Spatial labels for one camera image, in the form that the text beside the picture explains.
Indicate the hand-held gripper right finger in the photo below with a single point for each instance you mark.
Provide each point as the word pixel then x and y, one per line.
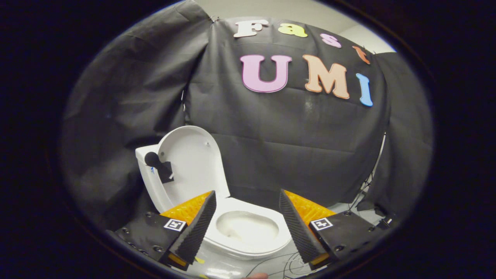
pixel 296 228

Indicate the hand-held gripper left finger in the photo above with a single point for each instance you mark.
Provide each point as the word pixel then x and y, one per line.
pixel 199 226

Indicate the white toilet lid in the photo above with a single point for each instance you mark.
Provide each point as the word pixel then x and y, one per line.
pixel 193 162

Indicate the white toilet seat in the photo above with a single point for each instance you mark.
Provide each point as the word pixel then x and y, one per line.
pixel 248 248

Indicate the white ceramic toilet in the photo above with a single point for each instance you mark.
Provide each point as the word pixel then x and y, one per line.
pixel 153 190

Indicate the yellow black hazard tape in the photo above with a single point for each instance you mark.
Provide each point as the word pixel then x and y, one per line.
pixel 199 260

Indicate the black backdrop cloth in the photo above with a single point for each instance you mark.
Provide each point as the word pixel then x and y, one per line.
pixel 290 155

